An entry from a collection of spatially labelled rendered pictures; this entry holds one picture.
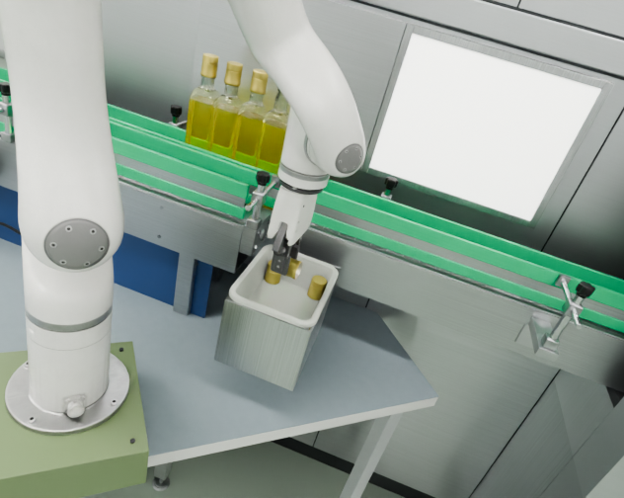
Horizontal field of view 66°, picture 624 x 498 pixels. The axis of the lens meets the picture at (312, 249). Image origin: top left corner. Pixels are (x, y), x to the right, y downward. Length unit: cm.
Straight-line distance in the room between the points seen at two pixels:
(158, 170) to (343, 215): 41
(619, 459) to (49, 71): 114
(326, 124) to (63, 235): 35
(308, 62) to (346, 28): 49
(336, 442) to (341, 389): 67
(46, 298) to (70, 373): 14
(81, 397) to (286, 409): 41
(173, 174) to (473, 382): 102
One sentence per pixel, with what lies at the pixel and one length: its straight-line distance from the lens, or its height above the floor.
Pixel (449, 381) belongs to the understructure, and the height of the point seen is 61.
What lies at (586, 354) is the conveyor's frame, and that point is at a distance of 121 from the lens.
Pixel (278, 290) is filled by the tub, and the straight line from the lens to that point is 104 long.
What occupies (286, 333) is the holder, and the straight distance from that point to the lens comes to 89.
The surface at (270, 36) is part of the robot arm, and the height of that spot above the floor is 146.
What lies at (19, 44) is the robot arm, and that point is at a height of 141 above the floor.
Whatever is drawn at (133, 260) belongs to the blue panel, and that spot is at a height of 84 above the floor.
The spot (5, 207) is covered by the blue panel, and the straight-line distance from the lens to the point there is 143.
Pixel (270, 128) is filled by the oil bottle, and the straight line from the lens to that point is 107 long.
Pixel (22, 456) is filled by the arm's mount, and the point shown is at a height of 84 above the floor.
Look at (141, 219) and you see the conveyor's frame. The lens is 114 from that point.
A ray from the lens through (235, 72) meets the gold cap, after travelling 109.
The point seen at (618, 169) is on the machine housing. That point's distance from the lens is 125.
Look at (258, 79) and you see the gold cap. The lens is 107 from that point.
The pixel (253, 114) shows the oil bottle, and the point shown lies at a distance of 108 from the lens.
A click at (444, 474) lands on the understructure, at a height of 23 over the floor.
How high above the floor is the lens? 155
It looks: 30 degrees down
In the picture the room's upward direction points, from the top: 16 degrees clockwise
